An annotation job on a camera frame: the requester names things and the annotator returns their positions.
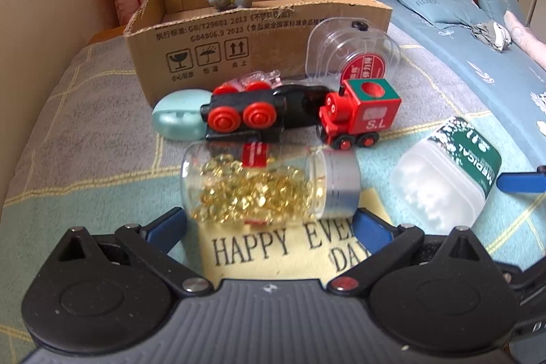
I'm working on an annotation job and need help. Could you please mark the brown cardboard box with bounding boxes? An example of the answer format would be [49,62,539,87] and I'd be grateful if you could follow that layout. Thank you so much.
[124,0,393,109]

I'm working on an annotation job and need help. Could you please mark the clear container with red label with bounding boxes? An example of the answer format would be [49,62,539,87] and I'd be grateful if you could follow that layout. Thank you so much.
[306,16,402,92]

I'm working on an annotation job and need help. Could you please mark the red toy train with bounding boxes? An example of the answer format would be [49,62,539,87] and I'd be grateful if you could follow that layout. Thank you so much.
[318,78,404,149]

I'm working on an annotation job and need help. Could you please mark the white bottle with green label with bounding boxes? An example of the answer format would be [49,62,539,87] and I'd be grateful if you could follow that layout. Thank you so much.
[390,117,502,235]

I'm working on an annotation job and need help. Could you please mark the teal egg-shaped case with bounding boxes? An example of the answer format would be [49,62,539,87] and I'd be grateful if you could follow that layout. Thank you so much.
[152,89,214,142]

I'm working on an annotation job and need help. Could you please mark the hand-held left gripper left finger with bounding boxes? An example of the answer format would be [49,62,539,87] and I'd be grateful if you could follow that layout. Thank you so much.
[57,207,214,299]

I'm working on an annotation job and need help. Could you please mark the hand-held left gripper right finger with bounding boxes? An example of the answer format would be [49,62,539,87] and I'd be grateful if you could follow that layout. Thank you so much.
[326,207,491,299]

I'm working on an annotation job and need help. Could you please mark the checkered grey and teal blanket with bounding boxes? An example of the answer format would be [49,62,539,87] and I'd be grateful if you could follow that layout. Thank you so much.
[0,23,546,364]

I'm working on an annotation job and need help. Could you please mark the black toy train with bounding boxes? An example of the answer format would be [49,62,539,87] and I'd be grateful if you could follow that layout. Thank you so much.
[200,85,329,144]

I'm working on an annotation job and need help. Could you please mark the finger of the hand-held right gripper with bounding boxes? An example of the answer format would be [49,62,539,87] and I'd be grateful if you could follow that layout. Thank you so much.
[497,164,546,195]

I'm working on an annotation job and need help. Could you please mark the blue leaf-print bedsheet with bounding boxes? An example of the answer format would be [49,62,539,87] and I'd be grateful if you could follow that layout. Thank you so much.
[362,0,546,186]

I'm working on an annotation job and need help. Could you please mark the glass jar of yellow capsules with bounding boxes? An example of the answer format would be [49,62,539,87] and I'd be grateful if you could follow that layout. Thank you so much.
[181,141,361,229]

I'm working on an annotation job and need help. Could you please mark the crumpled grey cloth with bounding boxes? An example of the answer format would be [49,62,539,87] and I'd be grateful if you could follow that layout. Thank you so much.
[471,19,513,53]

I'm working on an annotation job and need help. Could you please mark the wooden furniture edge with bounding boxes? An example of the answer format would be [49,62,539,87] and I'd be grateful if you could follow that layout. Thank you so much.
[87,26,129,46]

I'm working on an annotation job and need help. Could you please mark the pale pink cloth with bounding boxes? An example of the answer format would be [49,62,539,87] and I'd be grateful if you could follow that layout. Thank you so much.
[503,10,546,71]

